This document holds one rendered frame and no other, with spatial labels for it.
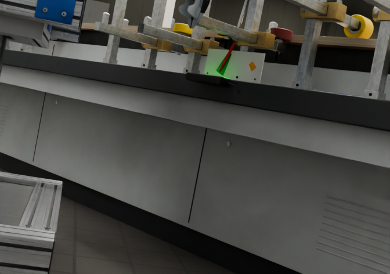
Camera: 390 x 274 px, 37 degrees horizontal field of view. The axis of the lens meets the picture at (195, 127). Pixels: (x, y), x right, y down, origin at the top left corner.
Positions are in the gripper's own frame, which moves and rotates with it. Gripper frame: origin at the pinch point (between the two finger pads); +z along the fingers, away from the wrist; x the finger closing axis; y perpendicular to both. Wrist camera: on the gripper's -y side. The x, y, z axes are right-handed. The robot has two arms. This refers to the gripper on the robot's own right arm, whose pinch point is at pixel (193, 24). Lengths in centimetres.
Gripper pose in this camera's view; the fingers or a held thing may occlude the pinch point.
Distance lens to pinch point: 179.3
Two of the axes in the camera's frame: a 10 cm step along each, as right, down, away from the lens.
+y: -7.0, -1.1, -7.1
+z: -1.9, 9.8, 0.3
